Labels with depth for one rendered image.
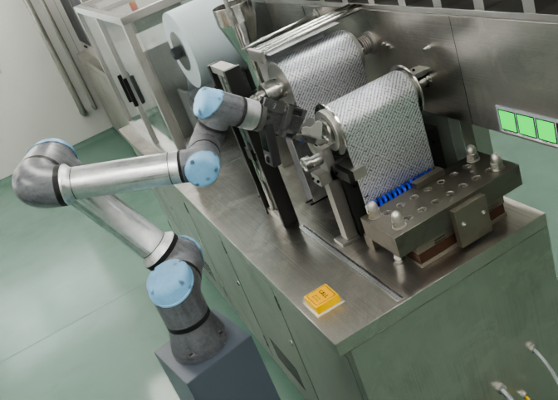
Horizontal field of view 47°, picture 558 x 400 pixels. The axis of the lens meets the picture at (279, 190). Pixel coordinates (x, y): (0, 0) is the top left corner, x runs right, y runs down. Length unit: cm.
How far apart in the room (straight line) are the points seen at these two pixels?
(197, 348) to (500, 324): 80
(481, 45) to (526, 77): 15
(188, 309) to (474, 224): 74
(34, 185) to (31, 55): 552
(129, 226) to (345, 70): 76
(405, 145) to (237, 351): 70
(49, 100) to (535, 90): 600
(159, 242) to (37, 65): 544
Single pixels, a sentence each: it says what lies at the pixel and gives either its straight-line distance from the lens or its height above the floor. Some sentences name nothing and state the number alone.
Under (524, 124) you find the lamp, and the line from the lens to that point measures 162.
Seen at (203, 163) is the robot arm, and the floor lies 139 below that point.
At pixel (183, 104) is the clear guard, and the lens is 258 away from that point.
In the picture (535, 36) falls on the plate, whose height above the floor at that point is 141.
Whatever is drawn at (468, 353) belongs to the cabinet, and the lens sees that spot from 182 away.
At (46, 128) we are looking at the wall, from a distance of 713.
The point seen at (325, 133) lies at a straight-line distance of 170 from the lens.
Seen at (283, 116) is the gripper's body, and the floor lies 136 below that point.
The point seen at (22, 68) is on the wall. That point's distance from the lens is 702.
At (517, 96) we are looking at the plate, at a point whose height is 125.
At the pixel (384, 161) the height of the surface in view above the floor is 112.
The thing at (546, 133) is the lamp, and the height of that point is 118.
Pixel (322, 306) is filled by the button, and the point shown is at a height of 92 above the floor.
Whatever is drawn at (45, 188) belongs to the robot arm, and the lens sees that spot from 151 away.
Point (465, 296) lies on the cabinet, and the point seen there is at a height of 81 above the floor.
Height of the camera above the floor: 189
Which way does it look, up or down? 25 degrees down
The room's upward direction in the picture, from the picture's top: 21 degrees counter-clockwise
